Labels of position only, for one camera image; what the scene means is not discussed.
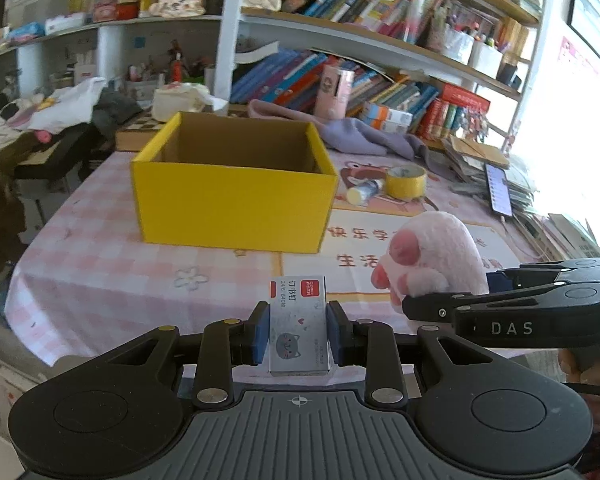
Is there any white shirt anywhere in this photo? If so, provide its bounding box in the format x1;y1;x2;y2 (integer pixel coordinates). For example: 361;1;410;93
8;77;107;134

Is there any pink plush paw toy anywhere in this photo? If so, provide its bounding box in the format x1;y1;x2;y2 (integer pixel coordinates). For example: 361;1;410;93
370;211;489;310

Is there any red dictionary book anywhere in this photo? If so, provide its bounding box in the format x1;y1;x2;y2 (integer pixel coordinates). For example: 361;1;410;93
434;82;490;114

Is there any white bookshelf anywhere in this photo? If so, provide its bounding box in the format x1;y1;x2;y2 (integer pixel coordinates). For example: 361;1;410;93
0;0;542;134

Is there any chessboard box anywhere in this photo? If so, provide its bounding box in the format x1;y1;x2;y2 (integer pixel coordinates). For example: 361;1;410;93
114;112;182;153

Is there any orange blue white box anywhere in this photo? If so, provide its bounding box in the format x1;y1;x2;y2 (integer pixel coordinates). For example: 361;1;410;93
360;102;413;134

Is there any right hand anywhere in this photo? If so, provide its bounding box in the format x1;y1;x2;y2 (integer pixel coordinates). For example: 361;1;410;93
558;349;600;434

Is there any pink cylinder device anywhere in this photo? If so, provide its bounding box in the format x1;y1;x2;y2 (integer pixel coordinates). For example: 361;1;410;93
313;65;354;120

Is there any small staples box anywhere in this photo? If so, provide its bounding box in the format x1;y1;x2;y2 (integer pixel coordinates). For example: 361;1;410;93
268;275;329;376

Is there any smartphone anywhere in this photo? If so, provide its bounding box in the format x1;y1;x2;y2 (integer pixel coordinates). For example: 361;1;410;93
484;165;513;218

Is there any purple pink cloth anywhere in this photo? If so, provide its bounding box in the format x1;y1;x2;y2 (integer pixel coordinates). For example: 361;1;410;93
247;100;455;180

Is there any yellow cardboard box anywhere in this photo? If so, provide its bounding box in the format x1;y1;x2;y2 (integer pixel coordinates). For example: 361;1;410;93
131;112;339;254

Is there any yellow tape roll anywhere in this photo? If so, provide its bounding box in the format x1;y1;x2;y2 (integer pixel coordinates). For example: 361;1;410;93
385;162;427;202

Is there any pink checkered tablecloth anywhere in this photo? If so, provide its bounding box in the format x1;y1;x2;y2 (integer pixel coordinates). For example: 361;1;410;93
2;146;546;369

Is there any stack of papers books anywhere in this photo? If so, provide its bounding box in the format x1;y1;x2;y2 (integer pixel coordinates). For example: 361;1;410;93
442;136;600;260

